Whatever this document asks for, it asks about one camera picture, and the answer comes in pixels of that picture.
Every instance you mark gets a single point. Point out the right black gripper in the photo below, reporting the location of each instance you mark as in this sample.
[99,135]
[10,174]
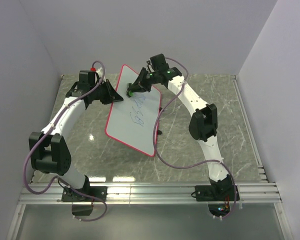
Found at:
[137,87]

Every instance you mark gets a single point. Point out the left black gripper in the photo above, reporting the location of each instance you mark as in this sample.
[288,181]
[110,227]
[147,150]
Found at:
[113,96]

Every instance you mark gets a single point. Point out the green whiteboard eraser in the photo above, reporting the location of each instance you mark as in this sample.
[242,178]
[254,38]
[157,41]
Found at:
[129,94]

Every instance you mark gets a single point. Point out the red framed whiteboard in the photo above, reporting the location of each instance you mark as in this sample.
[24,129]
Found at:
[131,121]

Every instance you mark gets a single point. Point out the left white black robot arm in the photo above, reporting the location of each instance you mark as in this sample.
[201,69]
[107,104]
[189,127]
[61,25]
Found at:
[49,152]

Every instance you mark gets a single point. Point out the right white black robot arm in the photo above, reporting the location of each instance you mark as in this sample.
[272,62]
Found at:
[203,123]

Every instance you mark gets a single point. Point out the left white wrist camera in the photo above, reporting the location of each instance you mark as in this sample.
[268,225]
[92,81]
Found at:
[100,73]

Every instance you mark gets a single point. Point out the aluminium mounting rail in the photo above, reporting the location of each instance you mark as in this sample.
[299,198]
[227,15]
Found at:
[156,194]

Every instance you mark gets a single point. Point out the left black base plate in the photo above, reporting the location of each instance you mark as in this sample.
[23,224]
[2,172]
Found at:
[93,194]

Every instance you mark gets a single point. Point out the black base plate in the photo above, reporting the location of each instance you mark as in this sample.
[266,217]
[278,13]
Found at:
[93,194]
[212,193]

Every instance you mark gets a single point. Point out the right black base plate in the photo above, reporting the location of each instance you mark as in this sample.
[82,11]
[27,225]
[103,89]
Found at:
[212,193]

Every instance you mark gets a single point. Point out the right side aluminium rail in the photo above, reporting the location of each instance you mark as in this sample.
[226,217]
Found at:
[260,167]

